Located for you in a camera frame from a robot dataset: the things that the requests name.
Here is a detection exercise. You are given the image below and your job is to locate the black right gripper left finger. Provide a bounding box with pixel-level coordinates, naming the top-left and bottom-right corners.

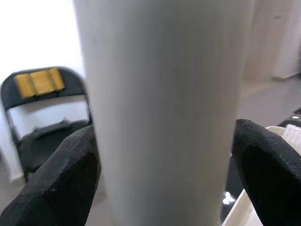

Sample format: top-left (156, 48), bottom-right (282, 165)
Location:
top-left (0, 124), bottom-right (102, 226)

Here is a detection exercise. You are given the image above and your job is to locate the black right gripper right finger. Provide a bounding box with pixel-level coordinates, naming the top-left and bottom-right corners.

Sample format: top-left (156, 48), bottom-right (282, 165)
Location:
top-left (231, 119), bottom-right (301, 226)

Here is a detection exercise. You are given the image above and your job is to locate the white plastic children table top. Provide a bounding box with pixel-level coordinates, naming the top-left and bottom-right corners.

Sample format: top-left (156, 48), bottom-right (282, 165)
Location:
top-left (221, 124), bottom-right (301, 226)

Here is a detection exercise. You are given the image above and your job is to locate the white plastic table leg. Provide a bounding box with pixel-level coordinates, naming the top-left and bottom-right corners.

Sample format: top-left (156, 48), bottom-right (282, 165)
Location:
top-left (72, 0), bottom-right (256, 226)

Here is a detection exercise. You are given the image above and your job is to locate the black folding chair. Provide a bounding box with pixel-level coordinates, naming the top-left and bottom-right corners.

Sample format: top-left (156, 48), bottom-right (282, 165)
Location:
top-left (0, 66), bottom-right (95, 182)

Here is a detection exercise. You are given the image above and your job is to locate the yellow chair label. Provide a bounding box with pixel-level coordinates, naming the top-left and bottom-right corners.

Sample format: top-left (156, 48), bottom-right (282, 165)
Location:
top-left (14, 67), bottom-right (65, 97)

